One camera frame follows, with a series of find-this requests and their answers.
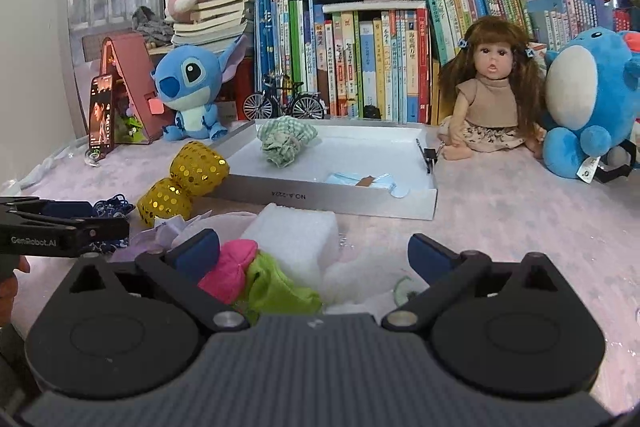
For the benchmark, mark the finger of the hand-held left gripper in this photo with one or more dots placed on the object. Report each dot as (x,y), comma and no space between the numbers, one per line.
(95,232)
(65,209)

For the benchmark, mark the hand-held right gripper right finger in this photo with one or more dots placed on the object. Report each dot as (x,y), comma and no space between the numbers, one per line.
(430,259)

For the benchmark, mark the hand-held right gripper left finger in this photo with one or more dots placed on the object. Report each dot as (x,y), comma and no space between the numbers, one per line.
(192,254)

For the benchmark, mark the blue patterned cloth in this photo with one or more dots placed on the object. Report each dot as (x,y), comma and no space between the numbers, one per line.
(112,207)

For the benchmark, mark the pink fabric bow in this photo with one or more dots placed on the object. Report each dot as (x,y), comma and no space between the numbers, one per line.
(227,269)

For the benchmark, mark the gold sequin bow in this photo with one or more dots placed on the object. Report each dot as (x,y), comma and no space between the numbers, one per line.
(197,167)

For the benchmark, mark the lime green cloth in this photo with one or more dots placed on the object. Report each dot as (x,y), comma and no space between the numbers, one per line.
(280,292)

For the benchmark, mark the person's left hand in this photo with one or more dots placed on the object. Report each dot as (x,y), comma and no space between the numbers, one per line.
(7,302)

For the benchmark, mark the green round slice toy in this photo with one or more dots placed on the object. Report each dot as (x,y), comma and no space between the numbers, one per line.
(402,292)

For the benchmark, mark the clear phone holder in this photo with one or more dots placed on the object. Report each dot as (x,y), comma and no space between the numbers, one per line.
(95,157)

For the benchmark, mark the white plastic bag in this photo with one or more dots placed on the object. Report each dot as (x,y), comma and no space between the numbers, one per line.
(360,277)

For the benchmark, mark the pink fuzzy blanket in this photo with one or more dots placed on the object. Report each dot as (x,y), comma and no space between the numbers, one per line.
(500,217)

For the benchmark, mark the smartphone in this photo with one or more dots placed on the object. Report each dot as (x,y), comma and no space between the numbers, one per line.
(102,117)

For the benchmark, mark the white foam block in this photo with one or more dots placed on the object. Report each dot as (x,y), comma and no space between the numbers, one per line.
(295,237)

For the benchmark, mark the black binder clip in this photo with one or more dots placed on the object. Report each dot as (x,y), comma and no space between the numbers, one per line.
(429,154)

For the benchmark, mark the blue face mask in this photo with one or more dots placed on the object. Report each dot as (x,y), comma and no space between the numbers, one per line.
(345,179)

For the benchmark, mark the green checkered cloth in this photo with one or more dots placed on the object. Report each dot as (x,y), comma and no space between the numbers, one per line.
(285,139)

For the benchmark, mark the pink triangular house stand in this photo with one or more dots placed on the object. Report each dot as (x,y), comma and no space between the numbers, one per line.
(132,72)

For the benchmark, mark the brown haired doll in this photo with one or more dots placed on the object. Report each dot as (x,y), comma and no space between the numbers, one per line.
(492,102)

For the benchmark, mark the blue alien plush toy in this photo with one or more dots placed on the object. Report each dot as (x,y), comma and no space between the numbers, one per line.
(187,77)

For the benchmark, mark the red box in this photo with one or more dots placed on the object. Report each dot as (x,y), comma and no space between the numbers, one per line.
(240,82)

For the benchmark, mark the miniature black bicycle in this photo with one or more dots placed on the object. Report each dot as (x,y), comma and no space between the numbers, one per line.
(300,99)

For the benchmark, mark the grey plush toy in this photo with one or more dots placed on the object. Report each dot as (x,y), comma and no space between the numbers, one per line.
(150,24)

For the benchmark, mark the row of upright books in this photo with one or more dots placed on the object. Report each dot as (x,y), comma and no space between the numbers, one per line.
(375,62)

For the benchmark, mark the stack of lying books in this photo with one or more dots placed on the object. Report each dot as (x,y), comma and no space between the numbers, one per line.
(215,22)

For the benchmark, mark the white edged book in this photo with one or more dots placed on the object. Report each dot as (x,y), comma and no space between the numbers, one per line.
(370,7)

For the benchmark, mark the blue round plush toy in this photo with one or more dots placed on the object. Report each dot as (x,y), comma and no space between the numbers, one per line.
(607,52)

